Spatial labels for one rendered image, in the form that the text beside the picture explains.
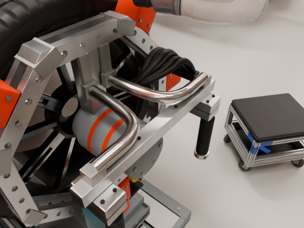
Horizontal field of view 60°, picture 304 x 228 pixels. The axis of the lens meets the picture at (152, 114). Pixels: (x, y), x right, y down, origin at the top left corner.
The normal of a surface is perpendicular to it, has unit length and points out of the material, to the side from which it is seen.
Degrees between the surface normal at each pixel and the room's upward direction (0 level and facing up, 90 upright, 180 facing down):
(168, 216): 0
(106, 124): 26
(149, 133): 0
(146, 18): 90
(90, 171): 0
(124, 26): 90
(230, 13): 106
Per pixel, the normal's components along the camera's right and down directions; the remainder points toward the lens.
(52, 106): 0.78, 0.41
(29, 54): -0.44, -0.18
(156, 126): 0.00, -0.76
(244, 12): -0.01, 0.81
